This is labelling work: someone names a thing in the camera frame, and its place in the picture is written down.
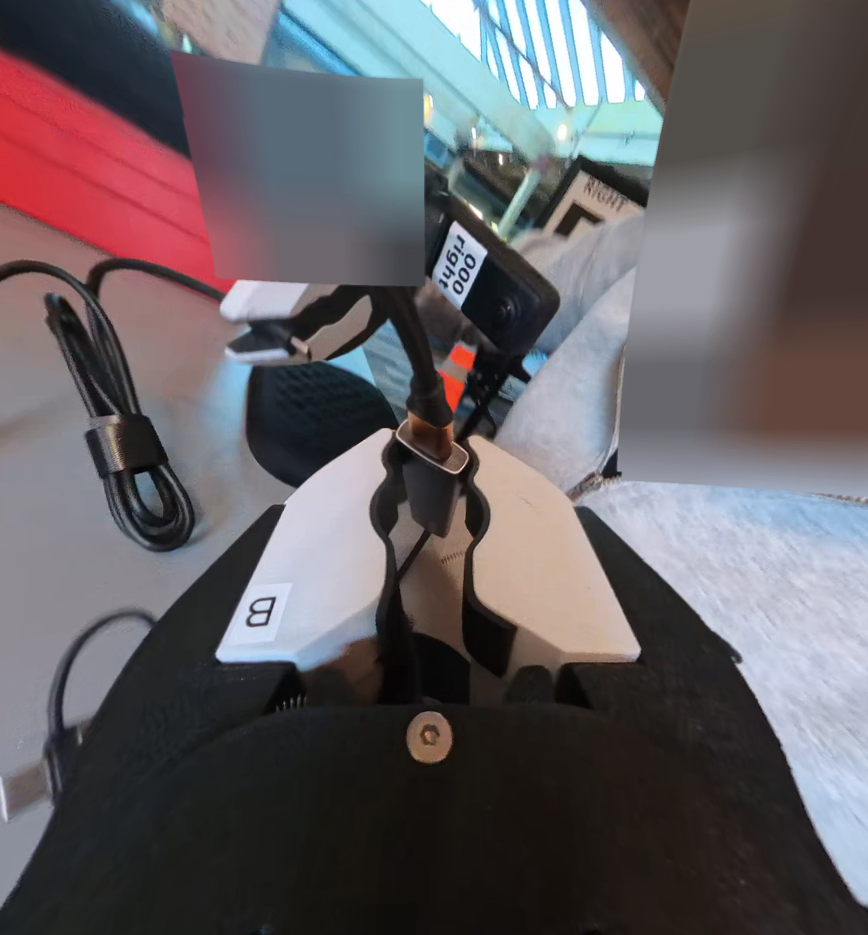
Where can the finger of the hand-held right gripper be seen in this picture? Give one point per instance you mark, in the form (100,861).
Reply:
(262,301)
(339,325)

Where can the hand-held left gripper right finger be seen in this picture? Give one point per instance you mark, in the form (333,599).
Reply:
(543,570)

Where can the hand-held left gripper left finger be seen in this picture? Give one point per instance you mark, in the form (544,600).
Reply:
(317,570)

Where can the grey wedge adapter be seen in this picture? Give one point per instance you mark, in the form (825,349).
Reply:
(430,489)

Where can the person's right forearm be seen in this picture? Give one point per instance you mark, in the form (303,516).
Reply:
(594,263)

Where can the black mesh pad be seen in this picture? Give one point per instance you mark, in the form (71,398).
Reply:
(309,416)

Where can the black framed marker sign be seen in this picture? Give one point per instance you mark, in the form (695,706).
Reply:
(587,204)

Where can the red plastic bin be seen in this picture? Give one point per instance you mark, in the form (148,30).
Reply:
(76,161)

